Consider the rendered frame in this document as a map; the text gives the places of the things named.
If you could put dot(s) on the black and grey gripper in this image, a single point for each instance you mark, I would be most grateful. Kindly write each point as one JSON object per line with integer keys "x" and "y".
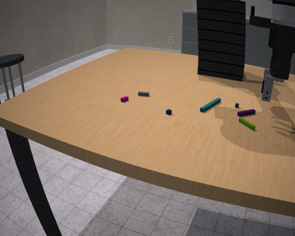
{"x": 282, "y": 40}

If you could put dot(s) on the small magenta block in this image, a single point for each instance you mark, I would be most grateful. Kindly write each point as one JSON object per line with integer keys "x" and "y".
{"x": 123, "y": 99}

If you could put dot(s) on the turquoise rod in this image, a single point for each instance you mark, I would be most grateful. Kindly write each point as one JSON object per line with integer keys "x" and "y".
{"x": 210, "y": 104}

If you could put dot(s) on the purple rod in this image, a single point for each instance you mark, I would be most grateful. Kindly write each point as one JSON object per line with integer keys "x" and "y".
{"x": 245, "y": 113}

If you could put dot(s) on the lime green rod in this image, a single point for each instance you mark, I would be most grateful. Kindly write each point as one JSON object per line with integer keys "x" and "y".
{"x": 247, "y": 123}

